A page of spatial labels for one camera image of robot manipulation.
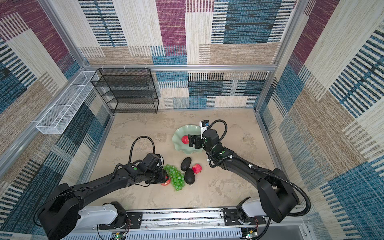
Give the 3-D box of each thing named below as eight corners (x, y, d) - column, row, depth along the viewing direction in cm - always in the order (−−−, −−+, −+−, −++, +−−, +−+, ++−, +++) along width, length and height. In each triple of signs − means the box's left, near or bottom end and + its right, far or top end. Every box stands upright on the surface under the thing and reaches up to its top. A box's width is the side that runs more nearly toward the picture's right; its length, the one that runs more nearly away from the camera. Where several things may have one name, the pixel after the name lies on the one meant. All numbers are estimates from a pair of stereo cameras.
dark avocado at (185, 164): (179, 169, 90) (179, 168, 88) (184, 157, 95) (184, 155, 93) (187, 172, 89) (187, 170, 87) (192, 159, 94) (191, 158, 92)
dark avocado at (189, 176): (182, 178, 88) (181, 175, 84) (190, 170, 91) (190, 167, 87) (190, 186, 85) (190, 183, 81) (198, 177, 88) (198, 175, 84)
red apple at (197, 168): (195, 175, 89) (195, 173, 86) (191, 169, 91) (191, 166, 88) (202, 171, 91) (202, 168, 88) (198, 165, 93) (198, 162, 90)
